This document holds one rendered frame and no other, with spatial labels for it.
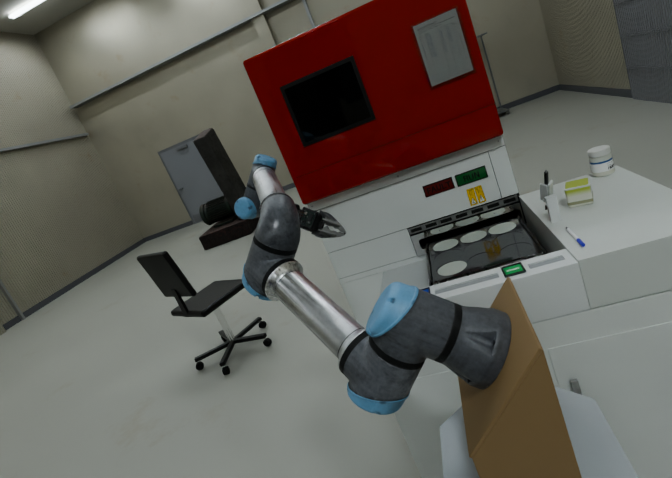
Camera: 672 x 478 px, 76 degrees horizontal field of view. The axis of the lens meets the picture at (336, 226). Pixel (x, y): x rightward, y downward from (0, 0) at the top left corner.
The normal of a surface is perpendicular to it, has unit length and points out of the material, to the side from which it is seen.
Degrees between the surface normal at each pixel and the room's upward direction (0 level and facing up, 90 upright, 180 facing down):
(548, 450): 90
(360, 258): 90
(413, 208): 90
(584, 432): 0
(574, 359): 90
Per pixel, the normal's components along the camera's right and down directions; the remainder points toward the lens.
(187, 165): -0.16, 0.33
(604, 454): -0.37, -0.89
